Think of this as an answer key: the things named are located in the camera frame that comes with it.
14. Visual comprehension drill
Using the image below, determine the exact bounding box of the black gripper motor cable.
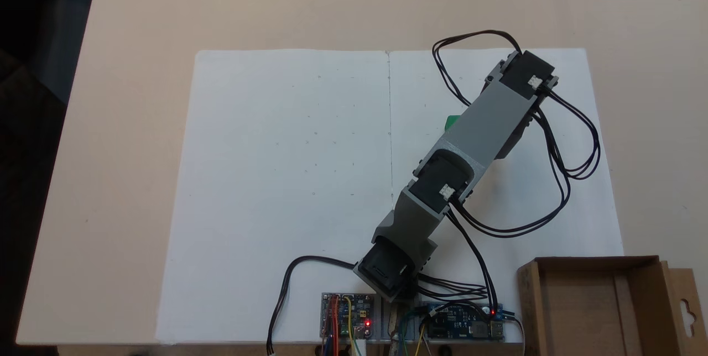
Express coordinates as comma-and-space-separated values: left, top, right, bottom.
432, 29, 524, 109

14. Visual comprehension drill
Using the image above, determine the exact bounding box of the blue circuit board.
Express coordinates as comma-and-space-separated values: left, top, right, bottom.
412, 302, 506, 342

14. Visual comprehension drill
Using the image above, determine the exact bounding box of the black arm motor cable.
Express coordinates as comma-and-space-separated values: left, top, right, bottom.
447, 88, 602, 238

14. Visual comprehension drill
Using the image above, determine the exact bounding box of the black base motor cable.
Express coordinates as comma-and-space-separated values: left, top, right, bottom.
415, 210, 498, 313

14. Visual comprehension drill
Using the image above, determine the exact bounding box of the grey ridged moving gripper jaw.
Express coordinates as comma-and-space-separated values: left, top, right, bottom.
495, 110, 537, 161

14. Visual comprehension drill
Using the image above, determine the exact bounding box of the black power cable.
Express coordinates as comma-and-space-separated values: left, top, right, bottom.
267, 255, 360, 356

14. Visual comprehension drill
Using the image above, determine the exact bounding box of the circuit board with coloured wires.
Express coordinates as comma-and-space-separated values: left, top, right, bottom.
320, 292, 383, 356

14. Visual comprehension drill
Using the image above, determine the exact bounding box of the brown cardboard box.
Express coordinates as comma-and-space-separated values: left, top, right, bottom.
517, 255, 699, 356

